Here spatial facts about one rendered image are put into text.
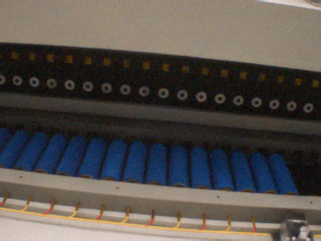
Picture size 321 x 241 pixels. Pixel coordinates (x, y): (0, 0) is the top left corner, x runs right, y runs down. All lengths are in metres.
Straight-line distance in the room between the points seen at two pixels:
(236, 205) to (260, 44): 0.13
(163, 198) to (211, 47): 0.12
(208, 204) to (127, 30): 0.15
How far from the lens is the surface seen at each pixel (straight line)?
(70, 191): 0.31
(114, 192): 0.31
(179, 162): 0.36
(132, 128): 0.40
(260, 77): 0.41
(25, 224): 0.32
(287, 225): 0.31
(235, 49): 0.27
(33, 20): 0.27
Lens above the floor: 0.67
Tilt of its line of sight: 6 degrees down
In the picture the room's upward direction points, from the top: 5 degrees clockwise
